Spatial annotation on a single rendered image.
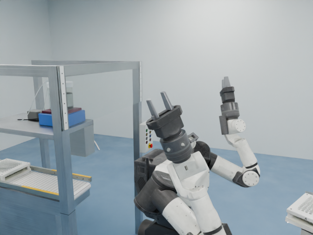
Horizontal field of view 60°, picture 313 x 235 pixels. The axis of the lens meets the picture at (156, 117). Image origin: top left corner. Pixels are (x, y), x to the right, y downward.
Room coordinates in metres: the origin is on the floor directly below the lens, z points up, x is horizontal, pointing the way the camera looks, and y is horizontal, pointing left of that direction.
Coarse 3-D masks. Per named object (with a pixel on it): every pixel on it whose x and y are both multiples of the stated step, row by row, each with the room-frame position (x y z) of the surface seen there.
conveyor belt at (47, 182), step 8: (24, 176) 1.83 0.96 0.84; (32, 176) 1.83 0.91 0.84; (40, 176) 1.83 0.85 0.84; (48, 176) 1.83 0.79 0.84; (56, 176) 1.83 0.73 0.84; (24, 184) 1.70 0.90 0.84; (32, 184) 1.70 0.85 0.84; (40, 184) 1.70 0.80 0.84; (48, 184) 1.70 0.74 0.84; (56, 184) 1.70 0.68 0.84; (80, 184) 1.70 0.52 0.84; (88, 184) 1.72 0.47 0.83; (56, 192) 1.59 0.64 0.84; (80, 192) 1.62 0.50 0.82
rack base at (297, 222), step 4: (296, 216) 1.23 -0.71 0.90; (288, 220) 1.21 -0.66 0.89; (292, 220) 1.20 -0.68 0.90; (296, 220) 1.19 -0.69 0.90; (300, 220) 1.19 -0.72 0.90; (296, 224) 1.18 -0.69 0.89; (300, 224) 1.17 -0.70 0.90; (304, 224) 1.16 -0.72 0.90; (308, 224) 1.16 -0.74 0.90; (312, 224) 1.16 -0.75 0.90; (304, 228) 1.15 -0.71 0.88; (308, 228) 1.14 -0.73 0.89; (312, 228) 1.13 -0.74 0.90; (312, 232) 1.13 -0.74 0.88
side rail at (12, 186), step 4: (0, 184) 1.67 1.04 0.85; (4, 184) 1.65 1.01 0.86; (8, 184) 1.64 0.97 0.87; (12, 184) 1.63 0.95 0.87; (16, 184) 1.63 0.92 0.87; (12, 188) 1.63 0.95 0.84; (16, 188) 1.62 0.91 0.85; (20, 188) 1.60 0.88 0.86; (24, 188) 1.59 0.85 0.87; (28, 188) 1.58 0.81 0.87; (28, 192) 1.58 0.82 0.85; (32, 192) 1.57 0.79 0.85; (36, 192) 1.55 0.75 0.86; (40, 192) 1.54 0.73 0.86; (44, 192) 1.53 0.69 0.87; (44, 196) 1.53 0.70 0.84; (48, 196) 1.52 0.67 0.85; (52, 196) 1.51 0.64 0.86; (56, 196) 1.50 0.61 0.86
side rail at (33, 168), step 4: (0, 160) 2.04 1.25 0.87; (32, 168) 1.92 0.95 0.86; (36, 168) 1.91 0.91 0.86; (40, 168) 1.89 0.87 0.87; (44, 168) 1.89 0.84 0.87; (44, 172) 1.88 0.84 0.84; (48, 172) 1.87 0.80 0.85; (52, 172) 1.85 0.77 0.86; (56, 172) 1.84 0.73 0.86; (76, 176) 1.77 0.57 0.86; (80, 176) 1.76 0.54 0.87; (84, 180) 1.75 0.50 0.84; (88, 180) 1.74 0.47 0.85
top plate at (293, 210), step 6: (300, 198) 1.32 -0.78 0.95; (306, 198) 1.32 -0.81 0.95; (312, 198) 1.32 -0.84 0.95; (294, 204) 1.26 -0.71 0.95; (300, 204) 1.26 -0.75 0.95; (288, 210) 1.21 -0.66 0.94; (294, 210) 1.21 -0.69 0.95; (300, 210) 1.21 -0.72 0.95; (300, 216) 1.17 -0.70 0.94; (306, 216) 1.16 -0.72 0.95; (312, 216) 1.16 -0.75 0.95; (312, 222) 1.13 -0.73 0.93
